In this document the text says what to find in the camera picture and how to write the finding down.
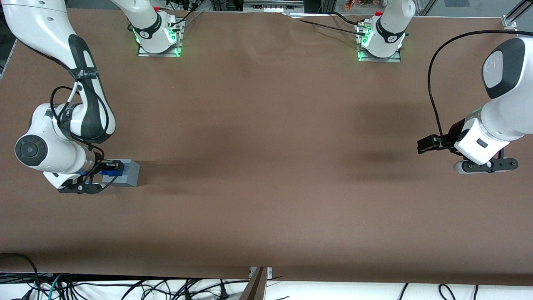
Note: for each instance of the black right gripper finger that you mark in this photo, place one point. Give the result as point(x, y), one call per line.
point(70, 190)
point(92, 188)

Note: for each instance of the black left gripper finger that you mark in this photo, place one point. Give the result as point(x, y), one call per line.
point(476, 167)
point(506, 163)

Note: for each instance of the blue plastic insert part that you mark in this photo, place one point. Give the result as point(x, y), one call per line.
point(112, 173)

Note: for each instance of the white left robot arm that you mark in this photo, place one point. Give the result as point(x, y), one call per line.
point(512, 116)

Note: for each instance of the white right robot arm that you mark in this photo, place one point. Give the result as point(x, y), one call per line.
point(41, 25)

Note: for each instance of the gray square base block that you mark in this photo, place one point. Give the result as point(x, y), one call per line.
point(131, 173)

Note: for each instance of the brown table cover sheet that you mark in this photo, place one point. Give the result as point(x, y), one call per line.
point(266, 125)

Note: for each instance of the dark table support beam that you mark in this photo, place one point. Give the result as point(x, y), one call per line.
point(255, 287)

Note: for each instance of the black left camera mount bracket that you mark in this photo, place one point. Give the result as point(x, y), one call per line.
point(458, 133)

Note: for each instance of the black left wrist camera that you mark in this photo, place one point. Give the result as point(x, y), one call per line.
point(429, 143)

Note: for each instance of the silver corner bracket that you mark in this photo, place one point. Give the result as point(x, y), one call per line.
point(510, 23)

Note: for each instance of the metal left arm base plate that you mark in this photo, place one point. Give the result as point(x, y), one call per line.
point(379, 60)

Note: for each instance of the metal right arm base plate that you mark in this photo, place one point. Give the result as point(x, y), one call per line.
point(158, 54)

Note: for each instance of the aluminium frame profile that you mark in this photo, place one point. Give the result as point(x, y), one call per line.
point(272, 5)

